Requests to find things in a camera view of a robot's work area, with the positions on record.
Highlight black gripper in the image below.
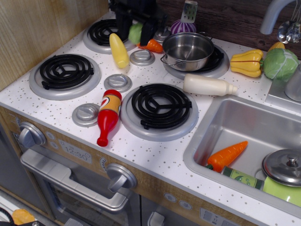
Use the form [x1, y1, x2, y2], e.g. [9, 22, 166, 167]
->
[109, 0, 167, 46]

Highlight green toy broccoli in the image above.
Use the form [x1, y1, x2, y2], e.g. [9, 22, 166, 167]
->
[128, 23, 143, 44]

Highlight steel pot lid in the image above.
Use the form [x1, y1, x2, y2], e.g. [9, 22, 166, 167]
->
[262, 149, 301, 187]

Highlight silver stovetop knob back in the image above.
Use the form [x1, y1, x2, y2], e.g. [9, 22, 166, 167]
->
[153, 26, 171, 44]

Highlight silver stovetop knob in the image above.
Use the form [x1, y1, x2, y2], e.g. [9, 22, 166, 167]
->
[103, 74, 132, 93]
[130, 49, 155, 66]
[153, 26, 171, 44]
[72, 103, 100, 127]

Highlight short orange toy carrot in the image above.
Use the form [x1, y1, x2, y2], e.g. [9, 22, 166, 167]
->
[136, 39, 163, 53]

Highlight yellow toy corn cob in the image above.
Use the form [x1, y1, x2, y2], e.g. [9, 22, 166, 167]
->
[109, 33, 129, 68]

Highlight silver stovetop knob middle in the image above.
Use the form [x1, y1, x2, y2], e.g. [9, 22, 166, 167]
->
[130, 49, 155, 66]

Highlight purple toy onion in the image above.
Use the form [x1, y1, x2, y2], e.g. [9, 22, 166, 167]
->
[171, 19, 197, 34]

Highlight back left stove burner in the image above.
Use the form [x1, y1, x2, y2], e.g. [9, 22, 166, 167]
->
[82, 18, 142, 55]

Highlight stove burner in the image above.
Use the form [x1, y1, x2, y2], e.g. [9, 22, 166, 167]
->
[120, 83, 198, 142]
[82, 18, 142, 55]
[163, 44, 230, 80]
[29, 54, 101, 101]

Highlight hanging slotted spatula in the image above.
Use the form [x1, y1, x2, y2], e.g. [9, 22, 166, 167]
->
[181, 0, 198, 23]

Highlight silver stovetop knob lower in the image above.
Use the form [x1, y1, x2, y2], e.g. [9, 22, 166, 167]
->
[103, 74, 132, 93]

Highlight red toy ketchup bottle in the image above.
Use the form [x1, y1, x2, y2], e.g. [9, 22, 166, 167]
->
[97, 89, 122, 147]

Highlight cream toy bottle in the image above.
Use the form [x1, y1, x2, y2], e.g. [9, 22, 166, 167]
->
[183, 73, 238, 96]

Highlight front right stove burner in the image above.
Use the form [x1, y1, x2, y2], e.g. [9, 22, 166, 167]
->
[120, 83, 198, 142]

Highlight front left stove burner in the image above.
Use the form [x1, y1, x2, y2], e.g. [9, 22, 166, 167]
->
[29, 54, 101, 101]

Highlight back right stove burner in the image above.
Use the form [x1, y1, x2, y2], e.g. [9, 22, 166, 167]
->
[163, 44, 230, 80]

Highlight silver stovetop knob front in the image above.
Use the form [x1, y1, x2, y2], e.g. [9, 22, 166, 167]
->
[72, 103, 100, 127]

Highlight yellow toy bell pepper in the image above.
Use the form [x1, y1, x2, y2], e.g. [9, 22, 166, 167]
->
[230, 49, 263, 78]

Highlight silver faucet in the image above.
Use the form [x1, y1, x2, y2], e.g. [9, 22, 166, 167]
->
[260, 0, 298, 35]

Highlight small yellow toy vegetable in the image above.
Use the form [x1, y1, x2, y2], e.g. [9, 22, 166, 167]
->
[268, 42, 285, 52]

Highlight green toy cabbage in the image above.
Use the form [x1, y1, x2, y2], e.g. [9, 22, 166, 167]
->
[263, 48, 299, 82]

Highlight right oven dial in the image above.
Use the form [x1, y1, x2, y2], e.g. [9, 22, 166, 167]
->
[107, 163, 137, 193]

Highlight oven dial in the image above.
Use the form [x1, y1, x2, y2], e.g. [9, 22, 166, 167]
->
[107, 163, 137, 193]
[19, 122, 46, 148]

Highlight hanging metal spoons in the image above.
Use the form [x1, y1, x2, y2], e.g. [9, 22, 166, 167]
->
[277, 0, 301, 44]

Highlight left oven dial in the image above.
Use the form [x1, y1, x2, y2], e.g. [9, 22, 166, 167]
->
[19, 122, 46, 148]

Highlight long orange toy carrot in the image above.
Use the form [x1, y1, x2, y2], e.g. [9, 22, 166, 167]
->
[206, 141, 248, 172]

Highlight silver sink basin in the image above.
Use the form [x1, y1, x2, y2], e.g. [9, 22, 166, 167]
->
[183, 97, 301, 218]

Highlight green labelled toy can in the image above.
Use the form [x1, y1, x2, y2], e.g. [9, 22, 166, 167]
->
[221, 166, 264, 190]

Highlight orange object on floor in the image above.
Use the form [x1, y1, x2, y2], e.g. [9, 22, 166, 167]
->
[12, 209, 35, 225]

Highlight light green plate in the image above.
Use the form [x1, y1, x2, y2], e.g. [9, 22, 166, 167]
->
[262, 177, 301, 207]

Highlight steel pot with handles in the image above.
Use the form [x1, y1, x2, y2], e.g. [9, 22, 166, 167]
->
[160, 32, 214, 72]

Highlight silver oven door handle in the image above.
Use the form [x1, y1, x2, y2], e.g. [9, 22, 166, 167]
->
[21, 149, 128, 213]

